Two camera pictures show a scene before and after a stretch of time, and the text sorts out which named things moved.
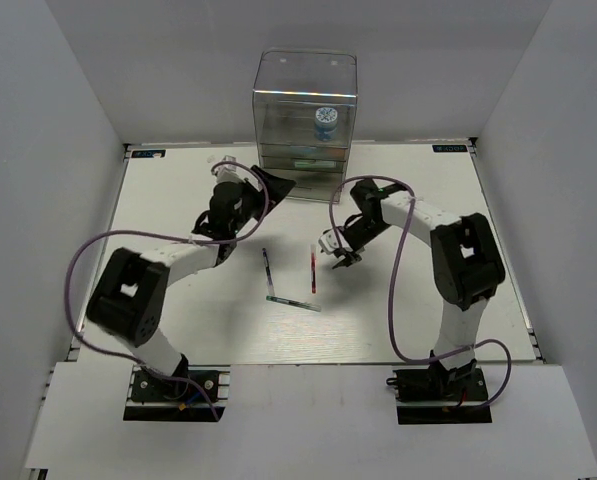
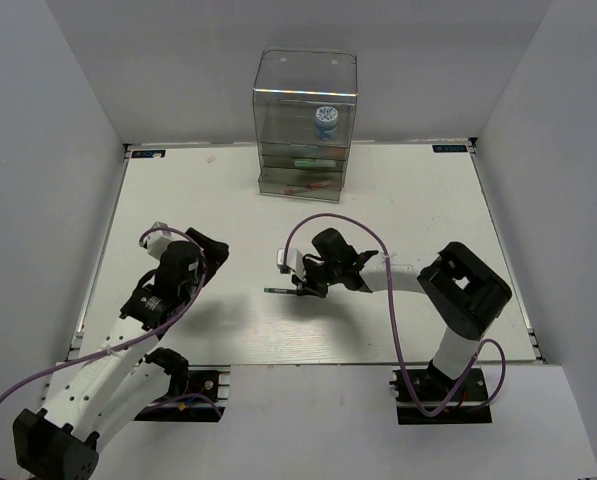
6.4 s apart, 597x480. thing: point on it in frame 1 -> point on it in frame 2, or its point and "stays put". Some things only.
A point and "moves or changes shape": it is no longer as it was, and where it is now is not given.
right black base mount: [437, 396] stays put
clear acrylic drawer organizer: [303, 114] stays put
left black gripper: [278, 188] -> [218, 251]
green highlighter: [314, 163] stays put
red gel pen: [313, 265] moves or changes shape
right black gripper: [351, 258] -> [308, 285]
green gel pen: [294, 303] -> [280, 290]
